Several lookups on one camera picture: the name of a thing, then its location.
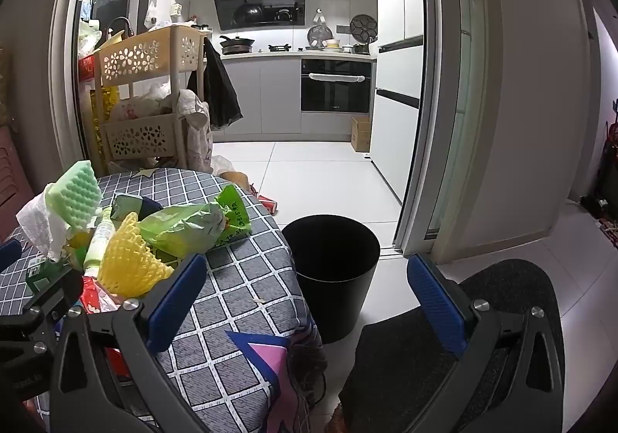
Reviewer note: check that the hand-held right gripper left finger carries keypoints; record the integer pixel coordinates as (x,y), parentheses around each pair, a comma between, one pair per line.
(176,302)

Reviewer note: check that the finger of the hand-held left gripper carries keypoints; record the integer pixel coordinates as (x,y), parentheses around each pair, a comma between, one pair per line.
(8,253)
(53,300)

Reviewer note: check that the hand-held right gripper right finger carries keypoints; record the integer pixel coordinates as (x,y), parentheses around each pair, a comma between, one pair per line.
(434,307)

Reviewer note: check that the green sponge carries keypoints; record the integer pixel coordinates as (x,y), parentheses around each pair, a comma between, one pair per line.
(77,194)

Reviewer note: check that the white crumpled tissue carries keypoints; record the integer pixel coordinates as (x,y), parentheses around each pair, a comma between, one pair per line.
(41,220)

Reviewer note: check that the red snack packet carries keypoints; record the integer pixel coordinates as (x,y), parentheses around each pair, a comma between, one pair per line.
(99,295)

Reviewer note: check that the small yellow item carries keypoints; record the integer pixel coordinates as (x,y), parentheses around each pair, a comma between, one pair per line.
(77,242)

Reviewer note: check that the yellow foam fruit net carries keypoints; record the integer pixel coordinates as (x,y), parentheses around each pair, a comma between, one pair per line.
(128,254)

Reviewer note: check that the dark grey floor mat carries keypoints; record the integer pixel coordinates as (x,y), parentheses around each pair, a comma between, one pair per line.
(507,283)

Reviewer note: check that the pale green lotion tube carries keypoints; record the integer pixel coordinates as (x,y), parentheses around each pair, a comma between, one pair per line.
(100,240)

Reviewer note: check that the grey checked tablecloth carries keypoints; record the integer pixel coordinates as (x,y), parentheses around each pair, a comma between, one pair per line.
(251,283)

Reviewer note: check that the green plastic bag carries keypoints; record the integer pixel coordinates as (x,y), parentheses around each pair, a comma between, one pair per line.
(188,223)

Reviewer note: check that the black trash bin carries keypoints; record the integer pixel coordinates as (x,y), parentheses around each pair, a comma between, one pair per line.
(333,278)

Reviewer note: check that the dark green packet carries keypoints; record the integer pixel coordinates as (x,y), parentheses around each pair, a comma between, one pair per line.
(130,205)

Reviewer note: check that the pink blue printed cloth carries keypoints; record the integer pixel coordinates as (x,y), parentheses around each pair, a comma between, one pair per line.
(270,365)

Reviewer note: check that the pale yellow paper scrap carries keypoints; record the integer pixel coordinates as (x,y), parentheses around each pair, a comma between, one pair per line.
(147,172)

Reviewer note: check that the red drink can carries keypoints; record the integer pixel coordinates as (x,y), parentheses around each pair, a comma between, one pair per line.
(268,204)

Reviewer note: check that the brown paper bag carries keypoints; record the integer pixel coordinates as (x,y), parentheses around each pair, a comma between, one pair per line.
(237,182)

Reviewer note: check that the plastic bags in cart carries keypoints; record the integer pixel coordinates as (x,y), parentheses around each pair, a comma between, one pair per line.
(193,124)

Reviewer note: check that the cardboard box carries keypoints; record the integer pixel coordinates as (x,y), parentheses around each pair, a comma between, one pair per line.
(361,136)

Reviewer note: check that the white refrigerator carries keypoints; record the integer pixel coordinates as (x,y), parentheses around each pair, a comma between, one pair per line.
(396,124)

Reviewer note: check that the black hanging garment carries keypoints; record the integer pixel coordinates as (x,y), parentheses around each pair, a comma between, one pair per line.
(219,90)

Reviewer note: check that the grey kitchen base cabinets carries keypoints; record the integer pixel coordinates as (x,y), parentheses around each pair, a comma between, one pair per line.
(270,95)

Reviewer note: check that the beige plastic storage cart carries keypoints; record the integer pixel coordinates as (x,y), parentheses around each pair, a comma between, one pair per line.
(140,56)

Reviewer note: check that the black built-in oven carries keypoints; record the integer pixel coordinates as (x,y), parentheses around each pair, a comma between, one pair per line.
(335,88)

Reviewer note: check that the black wok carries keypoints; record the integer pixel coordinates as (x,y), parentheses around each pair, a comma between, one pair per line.
(237,45)

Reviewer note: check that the gas stove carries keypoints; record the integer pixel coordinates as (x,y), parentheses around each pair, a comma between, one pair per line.
(280,47)

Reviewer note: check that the round metal rack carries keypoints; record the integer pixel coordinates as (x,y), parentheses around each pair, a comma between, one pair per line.
(363,27)

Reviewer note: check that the black range hood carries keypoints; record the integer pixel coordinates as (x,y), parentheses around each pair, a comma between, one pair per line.
(260,3)

